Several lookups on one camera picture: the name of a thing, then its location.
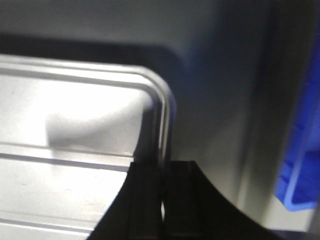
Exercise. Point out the silver metal tray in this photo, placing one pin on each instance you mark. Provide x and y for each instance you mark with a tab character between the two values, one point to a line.
69	131

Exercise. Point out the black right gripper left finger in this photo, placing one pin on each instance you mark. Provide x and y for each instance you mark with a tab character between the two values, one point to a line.
135	213

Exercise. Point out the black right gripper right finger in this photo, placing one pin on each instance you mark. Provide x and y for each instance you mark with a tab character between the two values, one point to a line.
196	210

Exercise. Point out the large blue plastic box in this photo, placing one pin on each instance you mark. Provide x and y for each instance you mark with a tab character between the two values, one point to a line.
296	35

